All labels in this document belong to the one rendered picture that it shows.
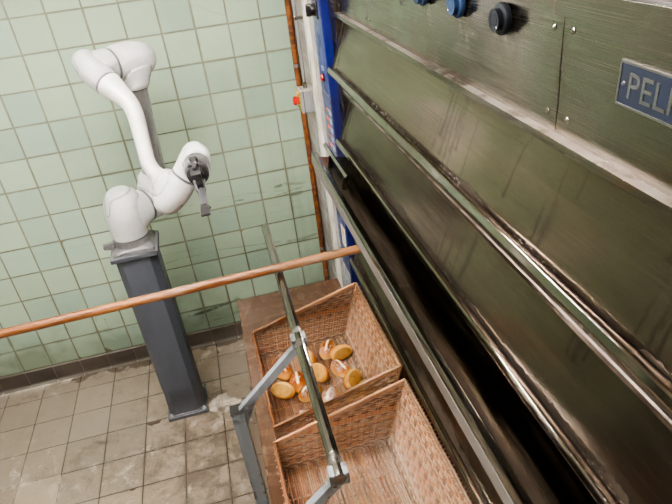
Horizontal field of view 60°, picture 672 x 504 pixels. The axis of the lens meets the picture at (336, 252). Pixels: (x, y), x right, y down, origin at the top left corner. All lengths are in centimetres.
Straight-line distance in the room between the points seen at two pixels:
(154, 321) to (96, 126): 98
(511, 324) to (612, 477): 32
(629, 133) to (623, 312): 22
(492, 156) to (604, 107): 31
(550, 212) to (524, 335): 27
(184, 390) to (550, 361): 235
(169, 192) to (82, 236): 122
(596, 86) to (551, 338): 43
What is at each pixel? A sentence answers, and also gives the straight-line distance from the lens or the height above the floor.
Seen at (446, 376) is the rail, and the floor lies 144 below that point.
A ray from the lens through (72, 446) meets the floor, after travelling 340.
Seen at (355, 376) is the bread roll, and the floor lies 64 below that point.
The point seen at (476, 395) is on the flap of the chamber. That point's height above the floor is 141.
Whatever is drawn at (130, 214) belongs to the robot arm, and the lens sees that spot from 262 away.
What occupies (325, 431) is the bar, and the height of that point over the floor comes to 117.
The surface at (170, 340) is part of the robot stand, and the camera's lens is 294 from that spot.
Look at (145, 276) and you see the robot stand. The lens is 274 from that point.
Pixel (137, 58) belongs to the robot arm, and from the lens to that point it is 251.
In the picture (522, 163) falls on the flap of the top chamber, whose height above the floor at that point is 182.
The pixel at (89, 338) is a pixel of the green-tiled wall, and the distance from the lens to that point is 367.
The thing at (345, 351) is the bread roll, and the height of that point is 63.
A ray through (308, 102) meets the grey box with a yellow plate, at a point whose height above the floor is 146.
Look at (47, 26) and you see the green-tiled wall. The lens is 300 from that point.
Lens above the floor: 222
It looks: 31 degrees down
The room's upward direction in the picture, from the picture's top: 7 degrees counter-clockwise
